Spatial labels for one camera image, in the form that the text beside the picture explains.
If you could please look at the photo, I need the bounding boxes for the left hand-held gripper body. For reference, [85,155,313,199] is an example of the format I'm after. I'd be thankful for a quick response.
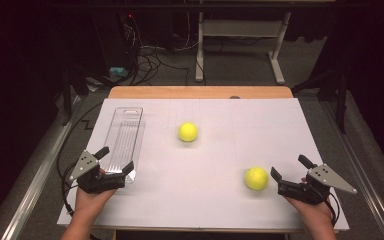
[69,150,127,195]

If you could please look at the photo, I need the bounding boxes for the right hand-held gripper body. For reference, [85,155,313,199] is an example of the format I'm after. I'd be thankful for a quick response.
[277,163,359,206]

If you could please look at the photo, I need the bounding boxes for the yellow tennis ball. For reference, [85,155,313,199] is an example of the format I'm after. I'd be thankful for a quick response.
[244,166,270,192]
[177,121,199,143]

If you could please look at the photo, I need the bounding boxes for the clear plastic tray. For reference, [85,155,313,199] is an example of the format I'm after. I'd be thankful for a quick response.
[100,106,147,185]

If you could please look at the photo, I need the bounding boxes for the person's left hand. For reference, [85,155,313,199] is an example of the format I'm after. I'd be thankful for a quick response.
[74,168,118,218]

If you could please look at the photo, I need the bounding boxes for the person's right hand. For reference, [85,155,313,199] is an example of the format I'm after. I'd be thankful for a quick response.
[284,177,337,228]

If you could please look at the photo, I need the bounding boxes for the white board mat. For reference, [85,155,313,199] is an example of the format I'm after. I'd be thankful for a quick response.
[56,97,351,232]

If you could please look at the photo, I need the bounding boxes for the black stand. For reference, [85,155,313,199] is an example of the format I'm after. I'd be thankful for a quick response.
[59,64,93,127]
[291,64,353,135]

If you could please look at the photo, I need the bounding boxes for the teal small box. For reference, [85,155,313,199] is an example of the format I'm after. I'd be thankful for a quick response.
[109,66,128,77]

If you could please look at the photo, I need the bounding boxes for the wooden table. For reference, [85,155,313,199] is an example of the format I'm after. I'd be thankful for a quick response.
[107,85,341,240]

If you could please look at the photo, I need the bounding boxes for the black computer tower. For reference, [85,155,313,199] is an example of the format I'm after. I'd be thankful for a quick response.
[91,8,142,69]

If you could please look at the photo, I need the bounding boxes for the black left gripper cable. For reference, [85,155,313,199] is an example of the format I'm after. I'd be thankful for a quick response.
[56,99,105,218]

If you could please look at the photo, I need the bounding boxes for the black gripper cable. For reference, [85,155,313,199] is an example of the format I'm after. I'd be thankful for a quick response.
[324,190,342,228]
[56,99,105,218]

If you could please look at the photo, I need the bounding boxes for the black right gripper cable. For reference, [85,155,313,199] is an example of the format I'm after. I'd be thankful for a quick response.
[324,190,342,228]

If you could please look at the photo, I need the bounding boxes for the aluminium rail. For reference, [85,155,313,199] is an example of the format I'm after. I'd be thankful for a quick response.
[0,94,83,240]
[318,99,384,240]

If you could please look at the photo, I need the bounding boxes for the tangle of floor cables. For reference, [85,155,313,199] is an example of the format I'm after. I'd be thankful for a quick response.
[121,11,201,87]

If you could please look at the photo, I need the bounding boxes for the white metal desk frame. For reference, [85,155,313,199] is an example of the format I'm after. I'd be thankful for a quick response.
[194,0,293,86]

